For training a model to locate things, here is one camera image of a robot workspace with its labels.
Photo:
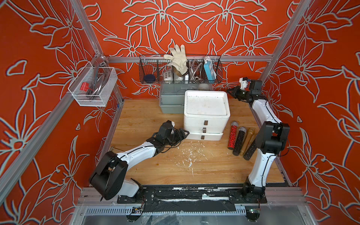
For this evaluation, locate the white power strip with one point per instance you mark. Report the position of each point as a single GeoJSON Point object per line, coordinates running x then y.
{"type": "Point", "coordinates": [168, 75]}

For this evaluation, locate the dark blue round object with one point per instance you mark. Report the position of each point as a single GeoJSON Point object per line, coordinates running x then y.
{"type": "Point", "coordinates": [149, 78]}

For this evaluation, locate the blue white box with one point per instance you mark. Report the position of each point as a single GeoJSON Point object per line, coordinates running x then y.
{"type": "Point", "coordinates": [208, 68]}

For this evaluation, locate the white wire wall basket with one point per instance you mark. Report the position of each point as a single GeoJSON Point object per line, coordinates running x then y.
{"type": "Point", "coordinates": [93, 87]}

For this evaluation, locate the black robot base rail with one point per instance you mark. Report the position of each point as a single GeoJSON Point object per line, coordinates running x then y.
{"type": "Point", "coordinates": [193, 198]}

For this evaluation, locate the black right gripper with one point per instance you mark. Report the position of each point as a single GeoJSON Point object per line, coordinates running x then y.
{"type": "Point", "coordinates": [235, 93]}

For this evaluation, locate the grey plastic storage box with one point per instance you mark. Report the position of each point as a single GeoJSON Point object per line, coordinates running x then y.
{"type": "Point", "coordinates": [172, 96]}

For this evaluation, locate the black glitter microphone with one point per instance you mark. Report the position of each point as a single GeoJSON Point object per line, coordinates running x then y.
{"type": "Point", "coordinates": [250, 151]}

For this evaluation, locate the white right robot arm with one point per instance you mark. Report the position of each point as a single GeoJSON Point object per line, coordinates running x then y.
{"type": "Point", "coordinates": [270, 140]}

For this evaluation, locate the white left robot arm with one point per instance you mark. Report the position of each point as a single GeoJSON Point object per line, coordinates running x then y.
{"type": "Point", "coordinates": [109, 177]}

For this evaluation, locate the black microphone silver head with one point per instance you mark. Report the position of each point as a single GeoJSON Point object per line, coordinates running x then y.
{"type": "Point", "coordinates": [239, 141]}

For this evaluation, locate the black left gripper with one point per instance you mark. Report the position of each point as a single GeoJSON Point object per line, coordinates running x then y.
{"type": "Point", "coordinates": [181, 137]}

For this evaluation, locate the white drawer cabinet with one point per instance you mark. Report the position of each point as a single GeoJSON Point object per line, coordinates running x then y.
{"type": "Point", "coordinates": [206, 114]}

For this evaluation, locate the red glitter microphone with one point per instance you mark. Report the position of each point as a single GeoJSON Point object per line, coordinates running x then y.
{"type": "Point", "coordinates": [232, 136]}

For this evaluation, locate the black wire wall basket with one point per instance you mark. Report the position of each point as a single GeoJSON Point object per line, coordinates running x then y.
{"type": "Point", "coordinates": [157, 69]}

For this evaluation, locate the gold microphone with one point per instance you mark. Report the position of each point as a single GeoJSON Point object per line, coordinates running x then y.
{"type": "Point", "coordinates": [249, 134]}

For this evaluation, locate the white work glove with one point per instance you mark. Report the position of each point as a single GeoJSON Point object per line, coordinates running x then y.
{"type": "Point", "coordinates": [178, 58]}

